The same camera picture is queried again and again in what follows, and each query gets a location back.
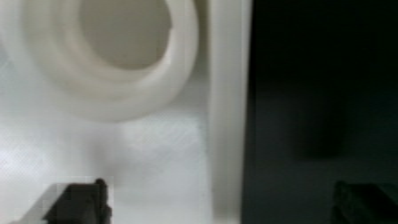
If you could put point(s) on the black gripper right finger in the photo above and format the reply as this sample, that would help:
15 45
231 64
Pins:
365 203

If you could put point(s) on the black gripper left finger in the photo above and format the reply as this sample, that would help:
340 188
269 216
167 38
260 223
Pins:
80 206

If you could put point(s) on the white square tabletop part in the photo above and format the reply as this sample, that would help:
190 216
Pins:
123 101

